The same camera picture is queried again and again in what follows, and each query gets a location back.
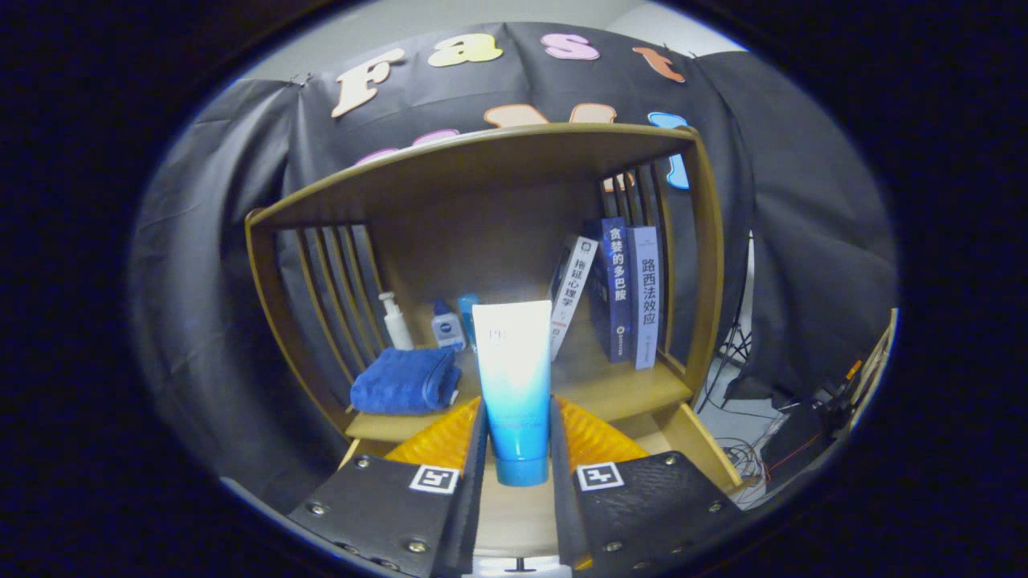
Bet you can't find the clear blue bottle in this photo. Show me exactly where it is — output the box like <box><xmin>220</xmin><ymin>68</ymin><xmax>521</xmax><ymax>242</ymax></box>
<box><xmin>458</xmin><ymin>294</ymin><xmax>481</xmax><ymax>354</ymax></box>

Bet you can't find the white pump bottle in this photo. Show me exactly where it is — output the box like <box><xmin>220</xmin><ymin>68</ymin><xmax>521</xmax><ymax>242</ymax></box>
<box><xmin>378</xmin><ymin>291</ymin><xmax>415</xmax><ymax>352</ymax></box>

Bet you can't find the dark blue book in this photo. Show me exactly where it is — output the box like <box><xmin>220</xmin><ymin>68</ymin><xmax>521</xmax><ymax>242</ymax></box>
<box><xmin>585</xmin><ymin>216</ymin><xmax>635</xmax><ymax>364</ymax></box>

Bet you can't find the white book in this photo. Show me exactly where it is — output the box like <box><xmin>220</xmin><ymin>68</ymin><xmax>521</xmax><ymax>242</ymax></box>
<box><xmin>549</xmin><ymin>234</ymin><xmax>599</xmax><ymax>362</ymax></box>

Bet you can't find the wooden countertop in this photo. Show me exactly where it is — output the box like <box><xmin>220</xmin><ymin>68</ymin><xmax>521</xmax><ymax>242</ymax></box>
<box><xmin>345</xmin><ymin>353</ymin><xmax>693</xmax><ymax>444</ymax></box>

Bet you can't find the black tripod stand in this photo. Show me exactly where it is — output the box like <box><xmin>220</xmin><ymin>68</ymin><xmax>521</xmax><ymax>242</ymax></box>
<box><xmin>695</xmin><ymin>233</ymin><xmax>760</xmax><ymax>414</ymax></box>

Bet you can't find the white bottle with blue cap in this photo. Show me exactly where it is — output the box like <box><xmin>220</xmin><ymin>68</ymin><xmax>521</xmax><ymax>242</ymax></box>
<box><xmin>430</xmin><ymin>299</ymin><xmax>467</xmax><ymax>353</ymax></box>

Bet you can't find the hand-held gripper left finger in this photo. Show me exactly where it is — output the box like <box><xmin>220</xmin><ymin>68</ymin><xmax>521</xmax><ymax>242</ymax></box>
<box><xmin>288</xmin><ymin>395</ymin><xmax>489</xmax><ymax>578</ymax></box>

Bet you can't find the white and blue tube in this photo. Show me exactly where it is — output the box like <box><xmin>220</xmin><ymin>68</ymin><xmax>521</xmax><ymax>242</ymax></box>
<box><xmin>471</xmin><ymin>299</ymin><xmax>553</xmax><ymax>488</ymax></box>

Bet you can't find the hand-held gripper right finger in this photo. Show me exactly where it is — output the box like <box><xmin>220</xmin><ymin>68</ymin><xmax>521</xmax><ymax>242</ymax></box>
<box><xmin>549</xmin><ymin>393</ymin><xmax>744</xmax><ymax>575</ymax></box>

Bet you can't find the pale purple book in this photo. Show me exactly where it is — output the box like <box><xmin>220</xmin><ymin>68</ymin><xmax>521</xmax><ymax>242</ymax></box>
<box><xmin>626</xmin><ymin>226</ymin><xmax>661</xmax><ymax>371</ymax></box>

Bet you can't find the wooden cabinet with open shelf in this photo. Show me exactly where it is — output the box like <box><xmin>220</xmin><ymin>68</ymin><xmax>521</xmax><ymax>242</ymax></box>
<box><xmin>245</xmin><ymin>122</ymin><xmax>744</xmax><ymax>499</ymax></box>

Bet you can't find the blue folded towel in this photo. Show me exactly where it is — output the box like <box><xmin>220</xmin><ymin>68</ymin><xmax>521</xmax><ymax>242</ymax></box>
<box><xmin>350</xmin><ymin>346</ymin><xmax>463</xmax><ymax>416</ymax></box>

